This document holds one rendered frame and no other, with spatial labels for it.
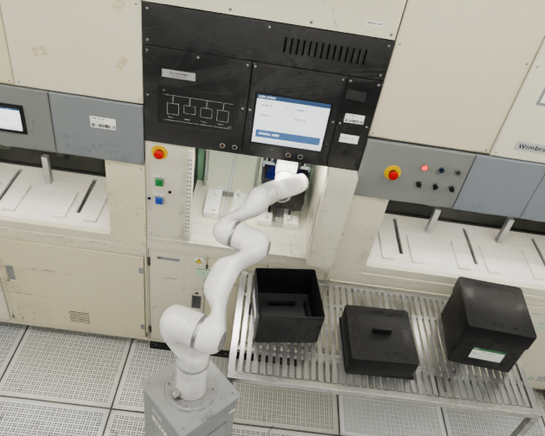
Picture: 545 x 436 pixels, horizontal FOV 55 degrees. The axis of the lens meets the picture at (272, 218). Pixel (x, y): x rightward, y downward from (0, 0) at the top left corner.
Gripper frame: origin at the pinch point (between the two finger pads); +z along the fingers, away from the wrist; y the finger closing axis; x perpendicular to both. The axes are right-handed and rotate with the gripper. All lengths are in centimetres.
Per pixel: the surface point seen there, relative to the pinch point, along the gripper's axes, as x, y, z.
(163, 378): -46, -32, -101
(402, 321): -35, 62, -58
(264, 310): -44, 2, -59
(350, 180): 17.3, 26.6, -35.7
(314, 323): -32, 23, -71
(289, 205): -23.2, 4.9, -7.3
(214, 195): -31.1, -34.3, -0.3
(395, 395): -45, 60, -89
